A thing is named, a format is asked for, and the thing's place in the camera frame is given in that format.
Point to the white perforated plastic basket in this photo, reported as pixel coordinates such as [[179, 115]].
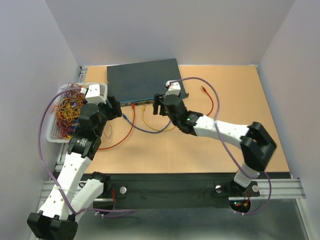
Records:
[[64, 112]]

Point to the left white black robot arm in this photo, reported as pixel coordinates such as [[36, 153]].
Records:
[[58, 218]]

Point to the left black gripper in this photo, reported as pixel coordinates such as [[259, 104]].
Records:
[[116, 111]]

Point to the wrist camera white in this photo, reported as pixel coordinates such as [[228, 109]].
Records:
[[173, 88], [95, 93]]

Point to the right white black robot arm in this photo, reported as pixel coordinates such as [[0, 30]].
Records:
[[249, 146]]

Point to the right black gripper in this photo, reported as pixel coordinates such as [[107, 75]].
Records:
[[159, 100]]

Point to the dark blue network switch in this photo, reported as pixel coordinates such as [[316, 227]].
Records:
[[140, 81]]

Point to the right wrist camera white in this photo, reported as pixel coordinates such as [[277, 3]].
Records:
[[173, 88]]

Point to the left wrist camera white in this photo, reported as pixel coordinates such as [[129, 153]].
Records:
[[95, 93]]

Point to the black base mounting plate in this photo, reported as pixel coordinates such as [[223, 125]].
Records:
[[173, 191]]

